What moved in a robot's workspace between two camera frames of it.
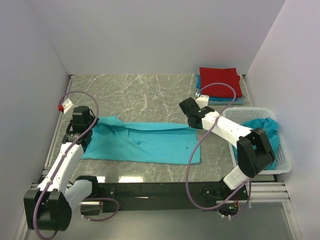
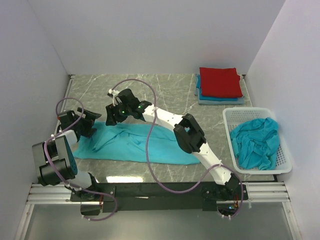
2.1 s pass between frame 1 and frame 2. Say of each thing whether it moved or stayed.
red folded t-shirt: stayed
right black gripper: moved
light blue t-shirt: stayed
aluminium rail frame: stayed
